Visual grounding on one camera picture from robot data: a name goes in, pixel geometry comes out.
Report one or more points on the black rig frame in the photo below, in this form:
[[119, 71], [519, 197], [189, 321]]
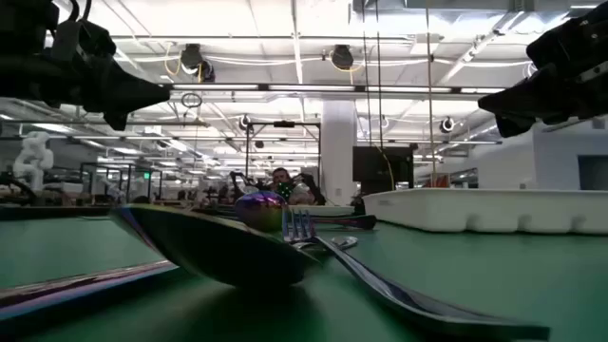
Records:
[[247, 152]]

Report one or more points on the background black robot arm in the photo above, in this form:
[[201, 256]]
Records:
[[247, 187], [313, 190]]

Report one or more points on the iridescent rainbow fork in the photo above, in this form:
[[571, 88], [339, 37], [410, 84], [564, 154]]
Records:
[[427, 311]]

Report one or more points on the silver vertical pole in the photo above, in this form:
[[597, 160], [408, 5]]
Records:
[[429, 95]]

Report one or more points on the LED light bar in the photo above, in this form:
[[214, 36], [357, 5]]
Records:
[[214, 87]]

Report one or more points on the white square column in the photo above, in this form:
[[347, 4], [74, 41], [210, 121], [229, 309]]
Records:
[[338, 152]]

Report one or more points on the white humanoid robot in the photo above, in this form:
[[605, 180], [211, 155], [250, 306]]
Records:
[[33, 159]]

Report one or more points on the black monitor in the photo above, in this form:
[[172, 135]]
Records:
[[380, 166]]

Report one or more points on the iridescent rainbow table knife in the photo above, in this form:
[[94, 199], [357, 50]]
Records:
[[57, 297]]

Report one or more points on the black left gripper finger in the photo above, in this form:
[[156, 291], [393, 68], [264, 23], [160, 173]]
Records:
[[123, 95]]

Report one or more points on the person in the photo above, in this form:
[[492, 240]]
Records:
[[282, 178]]

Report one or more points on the black ceiling fixture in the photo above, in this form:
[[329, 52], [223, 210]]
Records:
[[192, 57], [342, 57]]

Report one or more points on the white cutlery organizer tray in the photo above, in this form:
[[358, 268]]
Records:
[[475, 209]]

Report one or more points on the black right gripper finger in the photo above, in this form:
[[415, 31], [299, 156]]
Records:
[[522, 102]]

